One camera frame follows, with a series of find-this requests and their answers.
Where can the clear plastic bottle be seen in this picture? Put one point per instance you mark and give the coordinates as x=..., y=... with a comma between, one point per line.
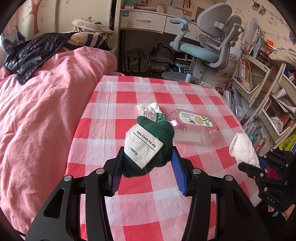
x=192, y=132

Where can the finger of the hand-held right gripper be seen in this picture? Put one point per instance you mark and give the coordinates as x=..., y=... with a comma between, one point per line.
x=272, y=192
x=284, y=156

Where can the black puffer jacket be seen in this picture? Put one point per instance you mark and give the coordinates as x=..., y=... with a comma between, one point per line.
x=30, y=53

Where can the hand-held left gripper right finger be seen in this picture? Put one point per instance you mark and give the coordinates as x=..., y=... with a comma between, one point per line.
x=178, y=171

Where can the beige canvas bag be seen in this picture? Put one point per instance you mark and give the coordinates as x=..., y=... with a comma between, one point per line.
x=92, y=25

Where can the white desk with drawers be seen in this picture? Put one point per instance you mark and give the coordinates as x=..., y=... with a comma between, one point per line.
x=138, y=22

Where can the red checked tablecloth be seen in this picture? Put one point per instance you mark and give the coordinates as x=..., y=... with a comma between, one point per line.
x=138, y=97

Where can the striped beige cloth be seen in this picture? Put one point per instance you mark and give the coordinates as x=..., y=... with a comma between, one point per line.
x=92, y=40

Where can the person's right hand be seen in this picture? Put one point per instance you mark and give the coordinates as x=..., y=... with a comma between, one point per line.
x=291, y=211

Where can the white book rack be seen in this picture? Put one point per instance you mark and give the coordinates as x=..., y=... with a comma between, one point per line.
x=281, y=76
x=260, y=76

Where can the grey blue desk chair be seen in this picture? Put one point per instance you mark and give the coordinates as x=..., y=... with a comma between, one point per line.
x=215, y=20

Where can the pink bed blanket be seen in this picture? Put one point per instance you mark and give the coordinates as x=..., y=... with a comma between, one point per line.
x=46, y=115

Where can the person's dark clothing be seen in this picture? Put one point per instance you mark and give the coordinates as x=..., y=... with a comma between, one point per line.
x=277, y=227

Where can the stack of papers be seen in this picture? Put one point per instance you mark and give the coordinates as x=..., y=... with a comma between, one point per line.
x=234, y=102

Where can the stack of lying books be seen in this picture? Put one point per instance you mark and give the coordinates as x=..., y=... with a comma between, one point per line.
x=255, y=136

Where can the row of wall shelf books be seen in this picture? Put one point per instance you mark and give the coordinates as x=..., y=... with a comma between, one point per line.
x=253, y=39

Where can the clear plastic storage bag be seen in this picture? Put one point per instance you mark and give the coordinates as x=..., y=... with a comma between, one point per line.
x=161, y=58

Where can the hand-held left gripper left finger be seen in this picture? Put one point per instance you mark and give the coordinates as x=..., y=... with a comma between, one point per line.
x=115, y=171

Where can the white tote bag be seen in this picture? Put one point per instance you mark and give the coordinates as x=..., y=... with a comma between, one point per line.
x=223, y=74

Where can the white paper tissue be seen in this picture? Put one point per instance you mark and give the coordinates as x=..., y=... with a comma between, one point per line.
x=242, y=148

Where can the green plush toy with label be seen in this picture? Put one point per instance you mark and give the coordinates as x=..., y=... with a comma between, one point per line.
x=159, y=132

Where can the crumpled white wrapper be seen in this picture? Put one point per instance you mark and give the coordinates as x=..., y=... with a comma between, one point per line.
x=150, y=107

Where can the row of upright books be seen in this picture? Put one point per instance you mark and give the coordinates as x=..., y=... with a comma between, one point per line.
x=245, y=71

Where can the white wardrobe with tree print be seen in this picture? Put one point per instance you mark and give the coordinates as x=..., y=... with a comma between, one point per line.
x=76, y=14

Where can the row of dark books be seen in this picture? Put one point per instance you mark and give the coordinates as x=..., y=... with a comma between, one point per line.
x=277, y=113

